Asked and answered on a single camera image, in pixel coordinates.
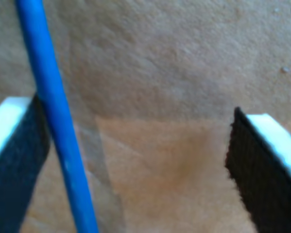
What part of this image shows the brown packing paper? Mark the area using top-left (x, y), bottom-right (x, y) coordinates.
top-left (0, 0), bottom-right (291, 233)

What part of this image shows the blue network cable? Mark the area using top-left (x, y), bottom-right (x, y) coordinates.
top-left (15, 0), bottom-right (100, 233)

